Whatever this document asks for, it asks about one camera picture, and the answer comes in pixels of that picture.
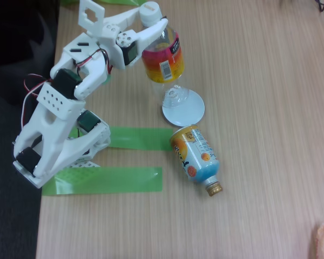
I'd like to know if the clear plastic bottle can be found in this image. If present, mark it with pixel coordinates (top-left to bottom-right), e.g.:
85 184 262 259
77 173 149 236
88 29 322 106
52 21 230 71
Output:
137 1 192 109

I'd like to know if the orange juice bottle can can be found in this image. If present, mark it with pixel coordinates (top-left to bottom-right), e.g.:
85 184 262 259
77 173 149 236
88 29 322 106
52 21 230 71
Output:
169 124 224 197

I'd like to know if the green plastic sheet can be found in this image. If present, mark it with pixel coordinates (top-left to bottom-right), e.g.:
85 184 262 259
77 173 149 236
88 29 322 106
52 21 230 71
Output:
59 0 147 8

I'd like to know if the white round plate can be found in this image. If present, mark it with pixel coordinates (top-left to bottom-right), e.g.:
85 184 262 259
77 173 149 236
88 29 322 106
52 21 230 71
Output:
161 90 206 127

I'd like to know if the short green tape strip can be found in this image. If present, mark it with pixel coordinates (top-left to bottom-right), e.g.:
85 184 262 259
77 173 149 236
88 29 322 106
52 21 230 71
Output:
70 126 174 152

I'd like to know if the long green tape strip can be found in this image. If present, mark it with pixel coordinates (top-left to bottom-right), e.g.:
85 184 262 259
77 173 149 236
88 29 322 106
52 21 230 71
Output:
42 166 163 197

